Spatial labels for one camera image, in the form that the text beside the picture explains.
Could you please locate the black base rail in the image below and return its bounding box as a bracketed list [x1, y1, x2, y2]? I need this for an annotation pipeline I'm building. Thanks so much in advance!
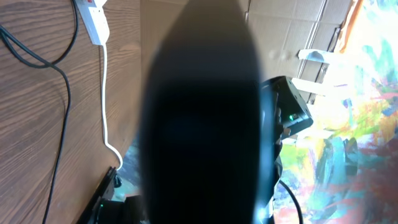
[76, 167, 147, 224]

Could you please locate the Samsung Galaxy smartphone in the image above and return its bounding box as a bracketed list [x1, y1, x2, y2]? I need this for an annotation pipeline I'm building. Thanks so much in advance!
[139, 1, 273, 223]

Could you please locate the white power strip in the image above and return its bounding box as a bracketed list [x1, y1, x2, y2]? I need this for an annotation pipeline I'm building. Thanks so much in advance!
[76, 0, 110, 45]

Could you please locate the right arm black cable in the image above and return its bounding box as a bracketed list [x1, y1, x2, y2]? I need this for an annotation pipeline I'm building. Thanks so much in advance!
[278, 179, 304, 224]

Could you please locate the white power strip cord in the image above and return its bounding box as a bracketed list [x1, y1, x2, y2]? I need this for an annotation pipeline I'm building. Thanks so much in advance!
[99, 44, 124, 171]

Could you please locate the black USB charging cable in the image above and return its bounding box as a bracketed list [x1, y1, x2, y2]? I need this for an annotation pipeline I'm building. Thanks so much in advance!
[0, 0, 80, 224]

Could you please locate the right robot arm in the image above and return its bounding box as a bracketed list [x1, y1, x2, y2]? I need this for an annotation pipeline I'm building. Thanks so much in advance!
[256, 76, 313, 202]

